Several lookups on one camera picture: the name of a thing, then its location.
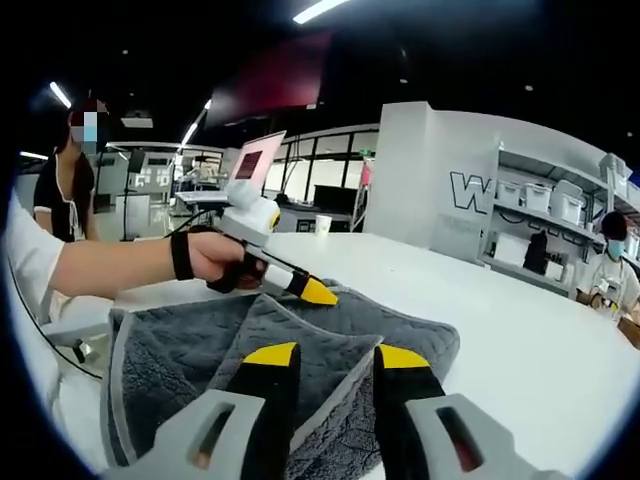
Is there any short ceiling light strip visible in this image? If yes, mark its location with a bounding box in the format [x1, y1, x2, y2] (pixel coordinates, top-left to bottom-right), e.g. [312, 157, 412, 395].
[179, 98, 214, 147]
[48, 82, 73, 110]

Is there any grey metal shelf rack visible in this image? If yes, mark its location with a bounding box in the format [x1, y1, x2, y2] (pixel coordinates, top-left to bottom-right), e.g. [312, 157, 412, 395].
[479, 144, 640, 296]

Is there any long curved ceiling light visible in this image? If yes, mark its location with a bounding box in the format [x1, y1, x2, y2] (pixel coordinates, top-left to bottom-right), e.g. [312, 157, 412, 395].
[292, 0, 351, 25]

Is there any open laptop pink screen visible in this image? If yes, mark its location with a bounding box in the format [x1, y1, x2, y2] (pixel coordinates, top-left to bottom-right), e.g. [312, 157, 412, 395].
[174, 130, 287, 204]

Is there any black monitor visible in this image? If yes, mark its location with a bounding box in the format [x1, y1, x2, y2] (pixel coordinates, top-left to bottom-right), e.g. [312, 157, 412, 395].
[313, 184, 359, 211]

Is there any white chair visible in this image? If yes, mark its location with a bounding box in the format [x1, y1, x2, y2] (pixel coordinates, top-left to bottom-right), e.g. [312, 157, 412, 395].
[42, 294, 114, 366]

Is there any brown woven basket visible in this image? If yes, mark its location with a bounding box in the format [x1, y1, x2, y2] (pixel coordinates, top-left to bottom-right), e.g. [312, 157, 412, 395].
[617, 314, 640, 346]

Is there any white flat box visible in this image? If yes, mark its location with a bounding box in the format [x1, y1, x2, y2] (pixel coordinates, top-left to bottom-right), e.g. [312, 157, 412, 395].
[494, 233, 526, 266]

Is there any white standing desk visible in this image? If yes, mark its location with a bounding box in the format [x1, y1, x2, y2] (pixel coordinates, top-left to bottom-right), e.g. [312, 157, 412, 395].
[173, 192, 236, 216]

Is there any grey textured towel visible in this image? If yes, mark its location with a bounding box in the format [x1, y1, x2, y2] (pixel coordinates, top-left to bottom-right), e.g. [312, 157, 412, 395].
[99, 277, 461, 480]

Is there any silver step ladder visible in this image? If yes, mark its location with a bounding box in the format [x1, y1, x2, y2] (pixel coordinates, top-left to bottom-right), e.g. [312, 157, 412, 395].
[349, 159, 374, 234]

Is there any person's left hand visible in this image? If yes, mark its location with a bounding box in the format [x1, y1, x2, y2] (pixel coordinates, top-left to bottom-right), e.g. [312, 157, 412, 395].
[169, 229, 269, 295]

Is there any red ceiling screen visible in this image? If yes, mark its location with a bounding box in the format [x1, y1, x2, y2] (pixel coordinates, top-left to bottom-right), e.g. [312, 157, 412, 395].
[212, 32, 334, 114]

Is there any black bag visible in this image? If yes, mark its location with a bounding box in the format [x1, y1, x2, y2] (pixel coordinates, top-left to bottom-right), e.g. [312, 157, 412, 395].
[523, 232, 550, 274]

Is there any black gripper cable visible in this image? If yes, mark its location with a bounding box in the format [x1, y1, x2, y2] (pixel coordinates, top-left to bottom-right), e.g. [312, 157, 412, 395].
[162, 207, 229, 239]

